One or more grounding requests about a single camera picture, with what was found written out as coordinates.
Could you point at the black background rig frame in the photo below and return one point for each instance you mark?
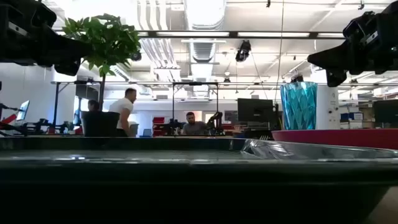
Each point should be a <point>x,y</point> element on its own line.
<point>196,83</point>

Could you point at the black monitor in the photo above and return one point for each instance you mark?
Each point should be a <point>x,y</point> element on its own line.
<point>385,111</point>
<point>255,109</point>

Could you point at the blue storage box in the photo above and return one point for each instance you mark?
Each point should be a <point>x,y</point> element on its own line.
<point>351,116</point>

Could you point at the leafy plant in black pot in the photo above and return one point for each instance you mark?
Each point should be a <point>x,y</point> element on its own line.
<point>105,40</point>

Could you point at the open laptop screen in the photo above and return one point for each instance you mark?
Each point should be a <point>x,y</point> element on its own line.
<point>23,110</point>

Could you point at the black background robot arm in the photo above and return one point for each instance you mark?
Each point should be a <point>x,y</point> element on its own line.
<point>216,119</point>

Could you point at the black overhead frame bar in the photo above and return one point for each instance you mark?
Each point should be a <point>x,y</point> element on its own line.
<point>234,34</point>

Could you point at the teal faceted plastic cup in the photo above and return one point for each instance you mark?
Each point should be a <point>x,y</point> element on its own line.
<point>298,105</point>

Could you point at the hanging black camera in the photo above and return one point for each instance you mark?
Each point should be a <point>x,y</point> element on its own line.
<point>243,51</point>
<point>136,56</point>

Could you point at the dark green plastic tray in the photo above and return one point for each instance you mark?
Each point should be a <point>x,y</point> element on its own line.
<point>124,174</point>

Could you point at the red storage bins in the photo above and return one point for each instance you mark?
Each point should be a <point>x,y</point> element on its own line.
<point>158,120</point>

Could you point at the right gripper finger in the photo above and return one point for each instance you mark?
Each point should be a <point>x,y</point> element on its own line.
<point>336,78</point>
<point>332,59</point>

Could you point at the pink round plate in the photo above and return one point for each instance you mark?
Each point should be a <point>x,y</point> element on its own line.
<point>342,138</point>

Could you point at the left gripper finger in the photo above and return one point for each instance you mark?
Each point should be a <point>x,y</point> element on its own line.
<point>68,68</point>
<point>73,49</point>

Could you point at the person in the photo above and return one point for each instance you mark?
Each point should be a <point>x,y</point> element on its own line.
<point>194,127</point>
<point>124,107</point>
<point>92,105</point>

